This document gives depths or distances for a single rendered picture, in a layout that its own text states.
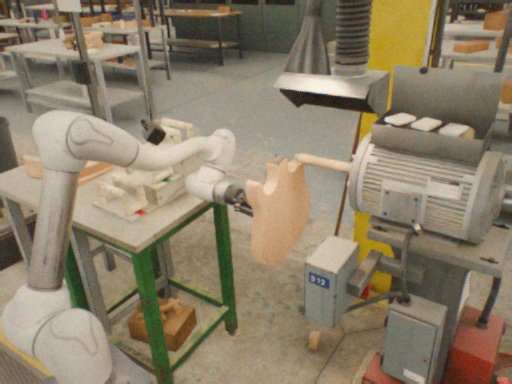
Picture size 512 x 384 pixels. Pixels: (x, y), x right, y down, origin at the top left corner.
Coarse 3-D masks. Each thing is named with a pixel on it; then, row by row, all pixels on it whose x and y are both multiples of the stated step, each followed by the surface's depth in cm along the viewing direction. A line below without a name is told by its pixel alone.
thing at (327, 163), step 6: (300, 156) 149; (306, 156) 148; (312, 156) 147; (300, 162) 149; (306, 162) 148; (312, 162) 146; (318, 162) 145; (324, 162) 144; (330, 162) 143; (336, 162) 142; (342, 162) 142; (330, 168) 144; (336, 168) 142; (342, 168) 141
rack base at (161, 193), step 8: (128, 176) 197; (136, 176) 196; (144, 176) 196; (168, 176) 194; (176, 176) 194; (120, 184) 201; (144, 184) 189; (152, 184) 189; (160, 184) 188; (168, 184) 190; (176, 184) 194; (184, 184) 198; (128, 192) 199; (136, 192) 195; (152, 192) 187; (160, 192) 188; (168, 192) 191; (176, 192) 195; (184, 192) 199; (152, 200) 190; (160, 200) 189; (168, 200) 193
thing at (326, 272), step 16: (336, 240) 129; (320, 256) 123; (336, 256) 122; (352, 256) 124; (304, 272) 122; (320, 272) 119; (336, 272) 116; (352, 272) 127; (304, 288) 125; (320, 288) 121; (336, 288) 119; (320, 304) 124; (336, 304) 122; (368, 304) 133; (400, 304) 131; (320, 320) 127; (336, 320) 125
